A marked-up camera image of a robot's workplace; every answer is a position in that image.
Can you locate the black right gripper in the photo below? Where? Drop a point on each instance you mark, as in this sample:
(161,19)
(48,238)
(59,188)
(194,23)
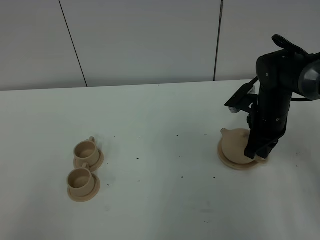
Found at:
(269,121)

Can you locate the beige teapot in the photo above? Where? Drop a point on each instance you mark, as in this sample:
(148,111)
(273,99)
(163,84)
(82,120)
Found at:
(234,143)

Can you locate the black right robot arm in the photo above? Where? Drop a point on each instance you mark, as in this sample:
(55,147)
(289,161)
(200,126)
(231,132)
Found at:
(281,74)

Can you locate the beige teapot saucer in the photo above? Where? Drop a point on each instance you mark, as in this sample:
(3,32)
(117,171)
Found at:
(239,166)

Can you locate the near beige cup saucer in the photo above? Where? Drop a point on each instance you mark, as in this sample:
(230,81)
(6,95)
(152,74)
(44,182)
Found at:
(92,194)

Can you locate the beige cup saucer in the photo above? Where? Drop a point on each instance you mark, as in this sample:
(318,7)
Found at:
(92,194)
(94,167)

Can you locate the far beige cup saucer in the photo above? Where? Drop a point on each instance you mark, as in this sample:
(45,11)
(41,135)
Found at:
(94,167)

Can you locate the far beige teacup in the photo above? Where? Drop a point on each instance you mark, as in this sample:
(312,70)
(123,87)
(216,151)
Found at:
(86,152)

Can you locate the beige teacup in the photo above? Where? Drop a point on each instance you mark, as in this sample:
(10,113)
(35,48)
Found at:
(86,152)
(80,181)

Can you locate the near beige teacup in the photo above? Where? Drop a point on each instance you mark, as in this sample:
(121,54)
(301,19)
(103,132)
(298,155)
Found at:
(80,181)

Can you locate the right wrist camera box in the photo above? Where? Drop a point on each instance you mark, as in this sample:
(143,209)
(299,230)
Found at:
(243,99)

